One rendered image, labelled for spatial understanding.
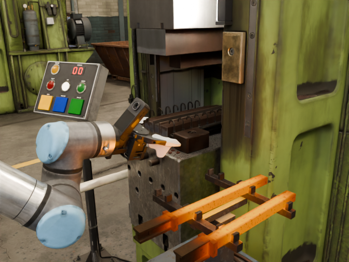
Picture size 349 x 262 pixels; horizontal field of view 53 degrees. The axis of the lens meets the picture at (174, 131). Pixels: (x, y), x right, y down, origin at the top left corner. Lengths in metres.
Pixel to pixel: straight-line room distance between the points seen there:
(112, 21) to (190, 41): 9.39
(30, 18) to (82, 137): 5.26
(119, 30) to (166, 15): 9.58
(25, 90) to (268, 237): 5.19
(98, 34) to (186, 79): 8.82
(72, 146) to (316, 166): 1.08
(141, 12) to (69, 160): 0.80
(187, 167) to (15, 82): 4.91
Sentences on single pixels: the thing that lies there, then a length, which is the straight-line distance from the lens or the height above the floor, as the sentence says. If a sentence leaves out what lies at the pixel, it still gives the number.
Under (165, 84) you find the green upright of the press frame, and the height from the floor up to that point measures 1.10.
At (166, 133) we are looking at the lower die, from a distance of 1.41.
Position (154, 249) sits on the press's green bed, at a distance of 1.65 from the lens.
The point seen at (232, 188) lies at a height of 0.95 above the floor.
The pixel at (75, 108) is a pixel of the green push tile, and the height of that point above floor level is 1.00.
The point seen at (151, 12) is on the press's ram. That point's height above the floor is 1.42.
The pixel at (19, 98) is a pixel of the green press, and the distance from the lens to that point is 6.11.
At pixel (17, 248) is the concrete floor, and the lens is 2.61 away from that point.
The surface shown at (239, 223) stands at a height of 0.95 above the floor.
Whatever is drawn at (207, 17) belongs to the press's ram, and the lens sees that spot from 1.40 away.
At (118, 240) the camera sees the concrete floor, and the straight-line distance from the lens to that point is 2.49.
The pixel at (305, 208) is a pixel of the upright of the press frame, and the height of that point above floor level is 0.61.
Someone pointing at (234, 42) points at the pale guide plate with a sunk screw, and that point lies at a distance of 1.24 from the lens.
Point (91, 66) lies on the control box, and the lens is 1.78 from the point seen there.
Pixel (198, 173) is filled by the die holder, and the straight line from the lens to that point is 1.36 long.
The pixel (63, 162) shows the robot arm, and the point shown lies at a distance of 0.82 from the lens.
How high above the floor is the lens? 1.40
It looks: 18 degrees down
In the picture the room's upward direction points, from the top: 1 degrees counter-clockwise
